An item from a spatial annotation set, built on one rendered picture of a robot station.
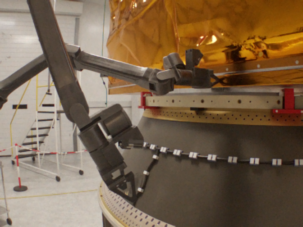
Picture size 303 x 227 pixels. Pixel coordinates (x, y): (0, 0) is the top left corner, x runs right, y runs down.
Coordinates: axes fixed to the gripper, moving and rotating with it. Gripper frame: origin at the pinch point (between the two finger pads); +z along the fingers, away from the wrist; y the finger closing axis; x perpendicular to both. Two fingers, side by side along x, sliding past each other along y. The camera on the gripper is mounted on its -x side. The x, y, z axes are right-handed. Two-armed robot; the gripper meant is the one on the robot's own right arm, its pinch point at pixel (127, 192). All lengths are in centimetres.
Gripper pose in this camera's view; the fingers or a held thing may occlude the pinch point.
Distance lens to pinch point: 67.4
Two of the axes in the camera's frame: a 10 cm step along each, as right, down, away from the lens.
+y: -3.3, -0.4, 9.4
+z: 4.7, 8.6, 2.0
